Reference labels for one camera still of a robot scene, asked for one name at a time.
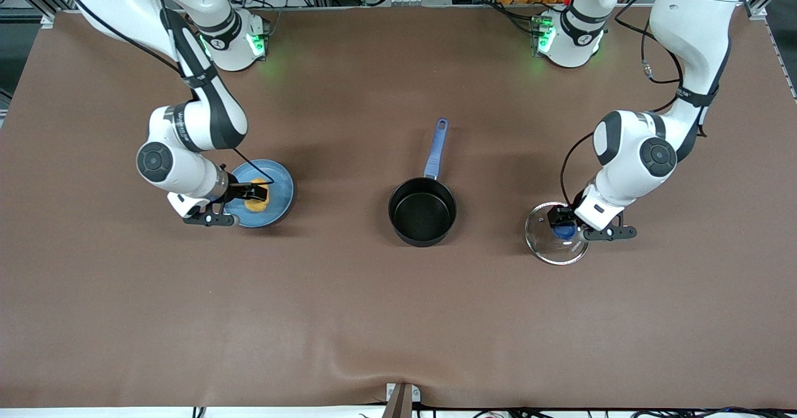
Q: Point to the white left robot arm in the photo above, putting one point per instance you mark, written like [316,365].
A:
[703,25]

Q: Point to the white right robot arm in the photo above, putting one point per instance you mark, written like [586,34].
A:
[180,175]

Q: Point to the yellow potato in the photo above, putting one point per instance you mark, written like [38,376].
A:
[256,206]

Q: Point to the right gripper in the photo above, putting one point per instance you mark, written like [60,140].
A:
[239,190]

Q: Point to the glass lid with blue knob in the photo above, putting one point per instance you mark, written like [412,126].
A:
[548,246]

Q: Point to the brown table cloth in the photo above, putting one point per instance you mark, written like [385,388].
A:
[373,318]

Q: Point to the metal table clamp bracket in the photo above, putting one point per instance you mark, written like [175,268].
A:
[401,402]

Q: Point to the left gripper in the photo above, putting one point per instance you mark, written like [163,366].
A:
[556,217]

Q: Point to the blue round plate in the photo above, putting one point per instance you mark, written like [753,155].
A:
[280,181]

